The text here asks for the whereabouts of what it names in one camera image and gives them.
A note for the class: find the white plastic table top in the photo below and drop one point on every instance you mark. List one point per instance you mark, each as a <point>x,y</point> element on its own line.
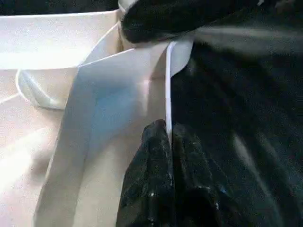
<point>82,94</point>

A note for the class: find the white plastic table leg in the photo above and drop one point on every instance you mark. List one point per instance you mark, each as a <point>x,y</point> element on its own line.
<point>123,6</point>

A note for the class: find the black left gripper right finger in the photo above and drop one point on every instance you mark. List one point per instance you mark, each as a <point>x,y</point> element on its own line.
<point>198,194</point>

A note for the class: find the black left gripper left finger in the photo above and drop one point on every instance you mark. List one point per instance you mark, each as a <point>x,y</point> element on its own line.
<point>149,184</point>

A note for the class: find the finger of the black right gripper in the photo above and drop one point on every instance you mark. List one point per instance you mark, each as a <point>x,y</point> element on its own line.
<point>177,19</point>

